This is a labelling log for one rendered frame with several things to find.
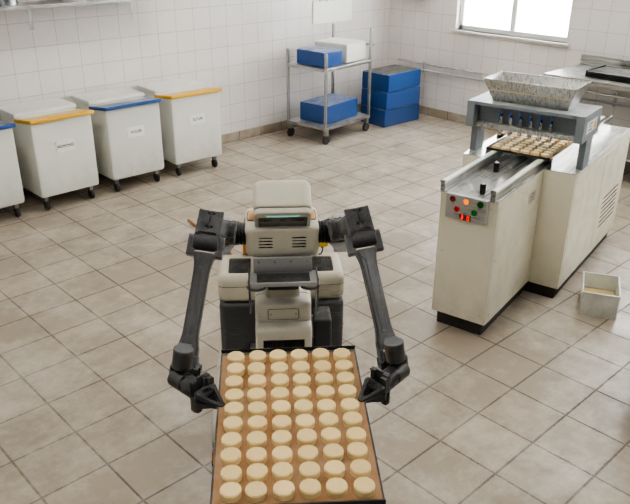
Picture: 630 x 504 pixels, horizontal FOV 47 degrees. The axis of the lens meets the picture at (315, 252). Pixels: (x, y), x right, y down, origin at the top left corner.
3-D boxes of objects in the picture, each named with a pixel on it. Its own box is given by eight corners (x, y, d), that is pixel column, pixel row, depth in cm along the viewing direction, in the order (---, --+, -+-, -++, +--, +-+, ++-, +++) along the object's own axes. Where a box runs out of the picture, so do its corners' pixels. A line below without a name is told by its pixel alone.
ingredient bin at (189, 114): (177, 179, 664) (171, 96, 632) (143, 163, 708) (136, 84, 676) (226, 167, 696) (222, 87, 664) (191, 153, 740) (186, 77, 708)
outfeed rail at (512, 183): (599, 123, 527) (601, 114, 524) (603, 124, 525) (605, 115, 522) (489, 202, 378) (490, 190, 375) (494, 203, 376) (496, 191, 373)
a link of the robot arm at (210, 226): (228, 208, 217) (194, 203, 217) (221, 252, 217) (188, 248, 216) (237, 223, 262) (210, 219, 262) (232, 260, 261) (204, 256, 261)
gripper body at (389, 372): (385, 407, 202) (400, 394, 207) (387, 377, 197) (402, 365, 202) (366, 397, 205) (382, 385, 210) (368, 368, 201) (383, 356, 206)
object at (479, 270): (477, 278, 483) (492, 149, 446) (527, 292, 465) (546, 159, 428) (429, 321, 431) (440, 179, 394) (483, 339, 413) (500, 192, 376)
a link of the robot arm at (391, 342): (405, 359, 218) (377, 365, 217) (400, 325, 214) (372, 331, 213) (416, 378, 206) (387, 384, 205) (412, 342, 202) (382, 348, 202)
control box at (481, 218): (447, 214, 400) (449, 190, 394) (487, 224, 387) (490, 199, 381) (444, 216, 397) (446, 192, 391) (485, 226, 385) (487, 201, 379)
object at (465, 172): (560, 117, 542) (561, 108, 539) (564, 118, 540) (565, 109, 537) (439, 191, 393) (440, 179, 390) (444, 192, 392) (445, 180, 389)
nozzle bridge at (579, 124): (483, 141, 482) (488, 90, 468) (593, 161, 444) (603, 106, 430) (462, 153, 458) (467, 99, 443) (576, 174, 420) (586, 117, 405)
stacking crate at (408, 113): (394, 113, 897) (395, 97, 888) (418, 119, 870) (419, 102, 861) (359, 121, 861) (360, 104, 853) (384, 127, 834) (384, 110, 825)
